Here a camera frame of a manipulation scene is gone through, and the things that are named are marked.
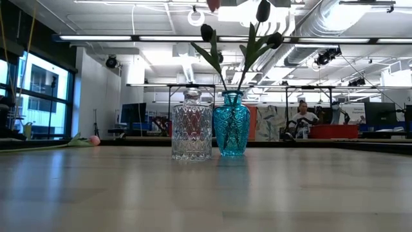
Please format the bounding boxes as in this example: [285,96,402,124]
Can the clear glass vase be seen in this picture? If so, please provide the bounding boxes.
[171,88,214,162]

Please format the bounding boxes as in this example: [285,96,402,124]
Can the black tulip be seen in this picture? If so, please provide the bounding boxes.
[238,0,272,92]
[190,23,228,92]
[239,31,284,92]

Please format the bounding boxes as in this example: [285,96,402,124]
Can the pink tulip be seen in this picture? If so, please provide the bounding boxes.
[0,132,102,154]
[207,0,222,13]

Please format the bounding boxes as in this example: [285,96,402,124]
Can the blue glass vase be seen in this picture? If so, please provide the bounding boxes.
[212,90,251,158]

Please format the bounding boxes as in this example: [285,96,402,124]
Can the black metal rack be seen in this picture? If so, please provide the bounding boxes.
[127,82,334,130]

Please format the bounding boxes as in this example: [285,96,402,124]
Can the orange panel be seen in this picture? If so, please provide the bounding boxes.
[248,105,258,142]

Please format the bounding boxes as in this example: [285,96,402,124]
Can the black computer monitor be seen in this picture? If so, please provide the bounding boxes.
[120,102,147,125]
[364,101,398,127]

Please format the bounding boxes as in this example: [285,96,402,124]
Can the person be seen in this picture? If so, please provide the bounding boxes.
[288,99,321,140]

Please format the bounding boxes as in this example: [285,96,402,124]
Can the long ceiling light bar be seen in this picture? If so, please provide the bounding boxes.
[51,34,412,46]

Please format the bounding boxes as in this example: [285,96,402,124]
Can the black ceiling spotlight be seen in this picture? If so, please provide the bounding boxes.
[347,77,367,87]
[105,55,118,70]
[314,46,342,67]

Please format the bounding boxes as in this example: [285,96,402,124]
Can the small black tripod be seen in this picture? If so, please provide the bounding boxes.
[92,108,100,139]

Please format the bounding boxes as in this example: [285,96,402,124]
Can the red plastic bin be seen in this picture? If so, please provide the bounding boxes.
[309,124,360,140]

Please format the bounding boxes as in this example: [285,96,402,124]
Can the black tripod stand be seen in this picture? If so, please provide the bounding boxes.
[47,75,58,140]

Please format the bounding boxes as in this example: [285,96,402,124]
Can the large window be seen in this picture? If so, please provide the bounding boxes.
[0,51,71,139]

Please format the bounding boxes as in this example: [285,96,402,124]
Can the painted wall panel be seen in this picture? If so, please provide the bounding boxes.
[256,105,289,142]

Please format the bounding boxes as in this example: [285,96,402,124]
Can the white hanging ring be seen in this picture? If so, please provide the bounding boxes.
[187,9,206,27]

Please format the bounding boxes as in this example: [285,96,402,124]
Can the silver ventilation duct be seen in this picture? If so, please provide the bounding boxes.
[283,0,355,67]

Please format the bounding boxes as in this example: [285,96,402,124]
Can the yellow hanging cable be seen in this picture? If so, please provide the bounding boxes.
[0,6,17,107]
[12,0,38,130]

